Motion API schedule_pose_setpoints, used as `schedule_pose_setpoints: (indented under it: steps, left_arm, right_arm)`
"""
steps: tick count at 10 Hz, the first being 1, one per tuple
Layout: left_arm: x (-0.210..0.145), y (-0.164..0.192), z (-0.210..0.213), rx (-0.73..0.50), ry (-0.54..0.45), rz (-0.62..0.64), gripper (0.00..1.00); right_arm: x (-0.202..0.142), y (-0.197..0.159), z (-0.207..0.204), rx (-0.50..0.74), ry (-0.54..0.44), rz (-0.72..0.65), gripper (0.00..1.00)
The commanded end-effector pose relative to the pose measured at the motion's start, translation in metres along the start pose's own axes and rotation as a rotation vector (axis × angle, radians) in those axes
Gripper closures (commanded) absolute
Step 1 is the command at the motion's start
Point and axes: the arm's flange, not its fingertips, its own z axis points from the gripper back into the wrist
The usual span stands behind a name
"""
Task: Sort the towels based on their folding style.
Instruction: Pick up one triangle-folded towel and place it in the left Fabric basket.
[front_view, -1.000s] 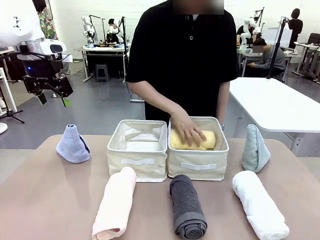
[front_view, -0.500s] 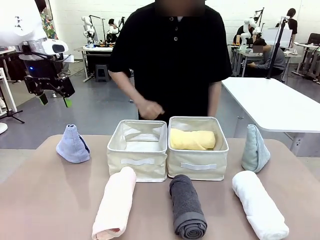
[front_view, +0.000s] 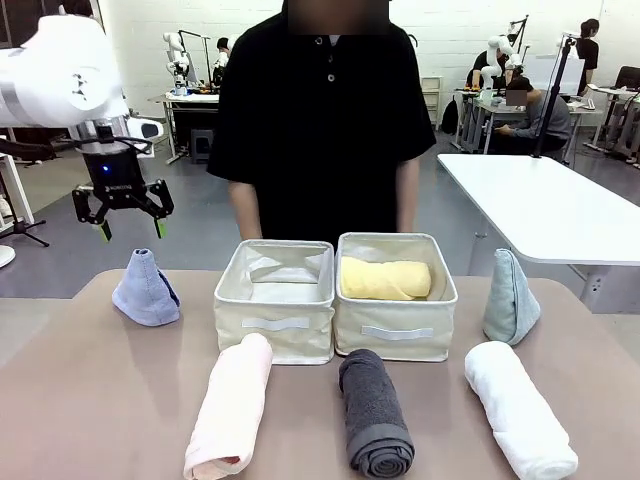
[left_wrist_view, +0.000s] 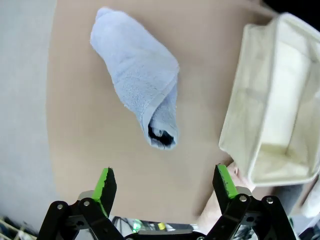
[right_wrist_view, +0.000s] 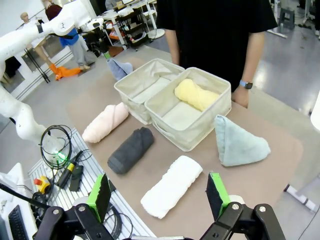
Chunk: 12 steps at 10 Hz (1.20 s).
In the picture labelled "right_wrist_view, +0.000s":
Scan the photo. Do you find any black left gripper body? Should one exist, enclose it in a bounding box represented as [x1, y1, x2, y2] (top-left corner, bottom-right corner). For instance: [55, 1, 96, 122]
[95, 29, 111, 54]

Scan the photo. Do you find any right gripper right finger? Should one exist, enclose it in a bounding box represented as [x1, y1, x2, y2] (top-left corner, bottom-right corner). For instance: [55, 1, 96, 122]
[199, 172, 286, 240]

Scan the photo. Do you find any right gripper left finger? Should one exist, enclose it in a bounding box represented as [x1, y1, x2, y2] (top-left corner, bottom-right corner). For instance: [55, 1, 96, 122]
[32, 173, 115, 240]

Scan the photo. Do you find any blue triangle-folded towel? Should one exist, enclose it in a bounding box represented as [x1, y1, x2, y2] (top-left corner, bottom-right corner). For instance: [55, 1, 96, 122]
[106, 58, 134, 81]

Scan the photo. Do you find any white towel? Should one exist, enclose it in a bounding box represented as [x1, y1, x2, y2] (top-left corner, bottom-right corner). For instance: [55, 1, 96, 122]
[140, 155, 204, 220]

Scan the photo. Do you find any pale teal triangle-folded towel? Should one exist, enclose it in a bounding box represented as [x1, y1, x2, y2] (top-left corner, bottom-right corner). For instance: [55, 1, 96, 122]
[214, 114, 272, 167]

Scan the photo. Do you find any dark grey towel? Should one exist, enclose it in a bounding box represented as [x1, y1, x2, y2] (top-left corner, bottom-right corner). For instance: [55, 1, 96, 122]
[107, 126, 155, 175]

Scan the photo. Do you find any pink towel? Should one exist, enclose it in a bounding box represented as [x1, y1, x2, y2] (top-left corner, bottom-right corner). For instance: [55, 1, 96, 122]
[81, 101, 130, 144]

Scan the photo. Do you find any yellow towel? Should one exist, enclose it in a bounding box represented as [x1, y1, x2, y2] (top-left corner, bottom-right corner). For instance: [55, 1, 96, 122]
[174, 78, 221, 112]

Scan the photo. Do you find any person's right forearm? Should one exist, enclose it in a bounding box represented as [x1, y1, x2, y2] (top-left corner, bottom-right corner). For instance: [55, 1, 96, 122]
[164, 27, 181, 66]

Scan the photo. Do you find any person's left forearm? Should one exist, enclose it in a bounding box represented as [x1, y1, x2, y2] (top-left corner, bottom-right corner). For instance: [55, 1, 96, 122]
[238, 31, 266, 87]

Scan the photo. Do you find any person's left hand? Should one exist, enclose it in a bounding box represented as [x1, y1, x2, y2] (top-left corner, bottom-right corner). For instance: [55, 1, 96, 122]
[231, 86, 251, 109]

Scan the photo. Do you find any mannequin in blue shirt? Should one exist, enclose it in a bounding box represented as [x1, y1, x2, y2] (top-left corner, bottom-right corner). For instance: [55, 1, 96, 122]
[45, 4, 91, 72]

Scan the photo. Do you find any white table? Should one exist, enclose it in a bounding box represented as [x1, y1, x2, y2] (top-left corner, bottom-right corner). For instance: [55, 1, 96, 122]
[101, 7, 137, 52]

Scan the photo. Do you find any black handheld device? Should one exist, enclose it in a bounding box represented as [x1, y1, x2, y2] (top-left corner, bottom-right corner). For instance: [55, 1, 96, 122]
[69, 164, 85, 192]

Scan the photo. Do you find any black trolley cart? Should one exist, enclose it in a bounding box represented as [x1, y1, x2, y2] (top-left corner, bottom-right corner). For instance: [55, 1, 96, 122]
[124, 12, 151, 50]

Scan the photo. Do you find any beige fabric storage box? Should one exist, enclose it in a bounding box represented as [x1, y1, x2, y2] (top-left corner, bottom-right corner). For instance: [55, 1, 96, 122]
[144, 66, 232, 152]
[114, 58, 186, 125]

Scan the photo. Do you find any orange cloth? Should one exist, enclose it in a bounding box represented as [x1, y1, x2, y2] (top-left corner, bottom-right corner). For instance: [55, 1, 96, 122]
[48, 63, 82, 81]

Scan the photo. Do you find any yellow red emergency stop button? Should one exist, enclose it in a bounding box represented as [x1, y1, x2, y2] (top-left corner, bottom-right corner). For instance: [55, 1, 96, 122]
[33, 175, 52, 195]

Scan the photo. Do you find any beige mannequin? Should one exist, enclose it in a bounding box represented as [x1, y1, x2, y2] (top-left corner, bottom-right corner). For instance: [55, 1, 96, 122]
[19, 11, 51, 66]

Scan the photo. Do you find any white table leg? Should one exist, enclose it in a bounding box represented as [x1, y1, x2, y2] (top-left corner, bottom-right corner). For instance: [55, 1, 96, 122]
[283, 183, 316, 213]

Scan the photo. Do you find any white desk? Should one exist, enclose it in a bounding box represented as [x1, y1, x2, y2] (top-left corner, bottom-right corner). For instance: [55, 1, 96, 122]
[0, 162, 35, 240]

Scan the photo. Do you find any black computer keyboard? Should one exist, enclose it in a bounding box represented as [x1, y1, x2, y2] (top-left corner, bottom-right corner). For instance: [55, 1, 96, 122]
[8, 204, 30, 240]

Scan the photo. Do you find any person in black shirt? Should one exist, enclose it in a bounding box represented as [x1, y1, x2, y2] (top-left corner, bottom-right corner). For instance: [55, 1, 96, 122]
[156, 0, 279, 93]

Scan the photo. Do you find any grey step stool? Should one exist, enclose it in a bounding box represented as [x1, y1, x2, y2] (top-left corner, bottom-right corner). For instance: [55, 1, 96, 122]
[278, 6, 296, 30]

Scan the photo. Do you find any black cable coil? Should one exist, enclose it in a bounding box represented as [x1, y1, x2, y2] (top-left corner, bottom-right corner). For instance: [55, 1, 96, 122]
[103, 204, 134, 240]
[40, 124, 74, 171]

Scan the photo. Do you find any black handle with yellow label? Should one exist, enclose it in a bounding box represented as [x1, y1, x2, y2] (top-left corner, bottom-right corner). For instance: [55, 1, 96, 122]
[56, 161, 77, 189]

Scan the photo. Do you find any thick black cable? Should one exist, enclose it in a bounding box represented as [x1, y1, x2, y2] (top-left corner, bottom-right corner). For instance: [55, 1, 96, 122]
[0, 183, 51, 210]

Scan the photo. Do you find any blue strap smartwatch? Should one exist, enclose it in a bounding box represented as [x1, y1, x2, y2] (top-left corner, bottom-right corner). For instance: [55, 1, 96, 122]
[239, 79, 254, 90]

